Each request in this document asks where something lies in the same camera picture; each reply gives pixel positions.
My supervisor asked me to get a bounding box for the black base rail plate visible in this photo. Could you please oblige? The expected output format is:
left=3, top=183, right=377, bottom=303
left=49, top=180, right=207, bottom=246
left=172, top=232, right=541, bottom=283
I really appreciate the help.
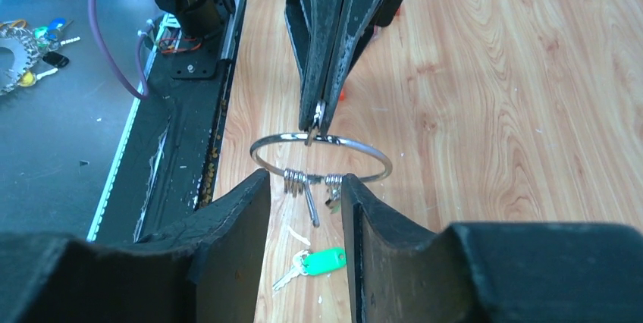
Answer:
left=86, top=39, right=237, bottom=244

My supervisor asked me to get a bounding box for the pile of keys on floor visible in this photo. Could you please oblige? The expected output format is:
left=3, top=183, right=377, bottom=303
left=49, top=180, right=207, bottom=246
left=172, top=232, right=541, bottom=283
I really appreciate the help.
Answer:
left=1, top=18, right=80, bottom=96

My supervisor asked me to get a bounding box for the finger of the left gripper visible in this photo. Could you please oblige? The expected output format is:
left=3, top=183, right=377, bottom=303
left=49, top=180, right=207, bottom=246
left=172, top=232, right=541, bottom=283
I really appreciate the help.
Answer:
left=320, top=0, right=403, bottom=135
left=285, top=0, right=343, bottom=133

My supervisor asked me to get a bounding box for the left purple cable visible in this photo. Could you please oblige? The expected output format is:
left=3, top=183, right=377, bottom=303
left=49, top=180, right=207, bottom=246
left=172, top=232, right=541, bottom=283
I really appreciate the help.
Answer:
left=88, top=0, right=157, bottom=101

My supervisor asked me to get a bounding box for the key with green tag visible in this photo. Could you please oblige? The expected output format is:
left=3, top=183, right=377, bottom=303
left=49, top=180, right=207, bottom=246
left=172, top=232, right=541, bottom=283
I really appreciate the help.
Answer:
left=272, top=247, right=347, bottom=291

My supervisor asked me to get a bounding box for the metal keyring with keys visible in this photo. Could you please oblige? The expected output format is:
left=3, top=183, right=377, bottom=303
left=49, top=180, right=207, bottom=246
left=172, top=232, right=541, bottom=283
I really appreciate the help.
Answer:
left=249, top=101, right=393, bottom=227

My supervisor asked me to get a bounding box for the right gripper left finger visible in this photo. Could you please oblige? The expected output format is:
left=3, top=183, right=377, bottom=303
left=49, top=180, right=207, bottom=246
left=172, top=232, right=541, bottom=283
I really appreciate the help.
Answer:
left=1, top=169, right=271, bottom=322

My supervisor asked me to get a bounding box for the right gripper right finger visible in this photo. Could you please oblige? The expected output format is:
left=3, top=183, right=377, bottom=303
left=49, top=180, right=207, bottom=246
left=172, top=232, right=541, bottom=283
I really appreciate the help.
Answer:
left=341, top=175, right=642, bottom=322

